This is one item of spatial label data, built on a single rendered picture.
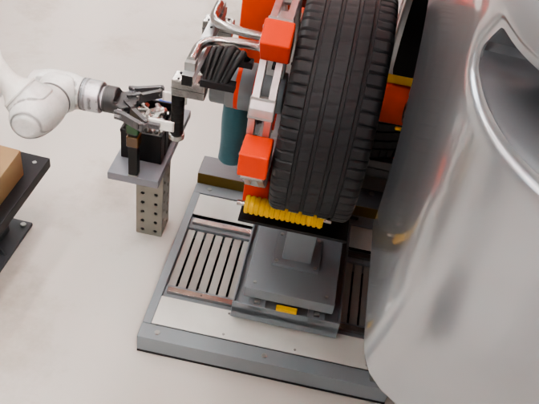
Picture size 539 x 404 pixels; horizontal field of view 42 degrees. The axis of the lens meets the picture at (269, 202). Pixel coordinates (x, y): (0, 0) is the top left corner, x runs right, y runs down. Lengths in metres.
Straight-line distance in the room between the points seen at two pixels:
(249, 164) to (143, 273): 0.99
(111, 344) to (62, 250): 0.47
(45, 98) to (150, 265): 0.98
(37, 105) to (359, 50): 0.80
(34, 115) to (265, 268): 0.95
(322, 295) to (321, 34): 0.92
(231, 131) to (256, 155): 0.52
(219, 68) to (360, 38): 0.36
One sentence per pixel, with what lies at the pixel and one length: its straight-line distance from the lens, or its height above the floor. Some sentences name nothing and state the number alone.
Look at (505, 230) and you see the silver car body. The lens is 1.00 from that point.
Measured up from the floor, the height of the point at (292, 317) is 0.15.
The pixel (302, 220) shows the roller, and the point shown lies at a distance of 2.11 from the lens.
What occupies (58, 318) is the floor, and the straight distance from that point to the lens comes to 2.49.
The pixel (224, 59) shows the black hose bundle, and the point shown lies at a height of 1.03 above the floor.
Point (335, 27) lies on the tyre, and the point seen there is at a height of 1.15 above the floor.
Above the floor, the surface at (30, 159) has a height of 0.30.
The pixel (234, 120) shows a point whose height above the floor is 0.67.
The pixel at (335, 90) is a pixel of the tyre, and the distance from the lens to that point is 1.69.
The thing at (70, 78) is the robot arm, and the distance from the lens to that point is 1.97.
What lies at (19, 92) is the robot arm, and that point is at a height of 0.92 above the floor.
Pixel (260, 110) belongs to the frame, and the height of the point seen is 0.96.
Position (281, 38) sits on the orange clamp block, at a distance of 1.69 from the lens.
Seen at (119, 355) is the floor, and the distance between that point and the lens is 2.38.
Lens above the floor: 1.94
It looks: 41 degrees down
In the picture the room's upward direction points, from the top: 10 degrees clockwise
